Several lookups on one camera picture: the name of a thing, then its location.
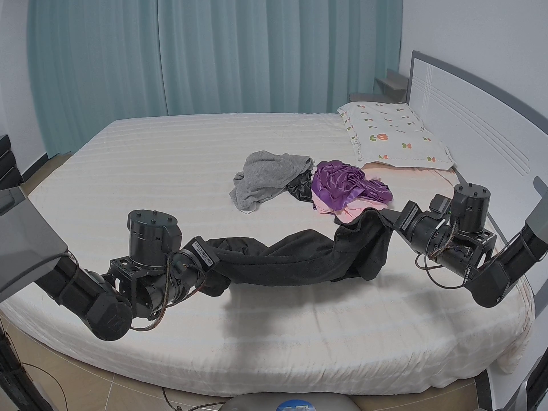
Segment purple satin garment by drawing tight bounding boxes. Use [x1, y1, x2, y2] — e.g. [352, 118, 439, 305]
[310, 161, 394, 213]

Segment blue-green curtain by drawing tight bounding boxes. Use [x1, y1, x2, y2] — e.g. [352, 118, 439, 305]
[27, 0, 168, 158]
[156, 0, 405, 115]

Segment grey bedside table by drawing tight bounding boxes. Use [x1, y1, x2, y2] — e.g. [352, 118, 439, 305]
[349, 69, 409, 104]

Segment dark grey garment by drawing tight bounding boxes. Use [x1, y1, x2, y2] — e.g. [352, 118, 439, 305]
[332, 210, 362, 227]

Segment bed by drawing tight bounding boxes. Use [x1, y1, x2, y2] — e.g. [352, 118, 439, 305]
[0, 51, 548, 395]

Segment black glossy garment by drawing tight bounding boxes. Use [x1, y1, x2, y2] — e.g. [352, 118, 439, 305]
[285, 170, 318, 206]

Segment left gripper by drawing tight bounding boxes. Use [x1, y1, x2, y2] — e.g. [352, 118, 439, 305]
[175, 236, 217, 293]

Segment pink garment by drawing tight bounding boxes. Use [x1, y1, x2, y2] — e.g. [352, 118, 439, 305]
[312, 178, 388, 221]

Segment black cable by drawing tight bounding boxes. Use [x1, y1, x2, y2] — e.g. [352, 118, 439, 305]
[160, 386, 227, 411]

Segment white printed pillow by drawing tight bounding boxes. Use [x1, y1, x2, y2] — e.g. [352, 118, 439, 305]
[337, 101, 455, 171]

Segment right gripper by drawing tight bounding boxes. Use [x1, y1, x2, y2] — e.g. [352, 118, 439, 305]
[390, 201, 448, 257]

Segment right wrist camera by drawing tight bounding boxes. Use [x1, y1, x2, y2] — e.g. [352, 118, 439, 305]
[429, 194, 453, 221]

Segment black T-shirt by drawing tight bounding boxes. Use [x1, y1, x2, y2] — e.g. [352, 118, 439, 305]
[199, 209, 401, 299]

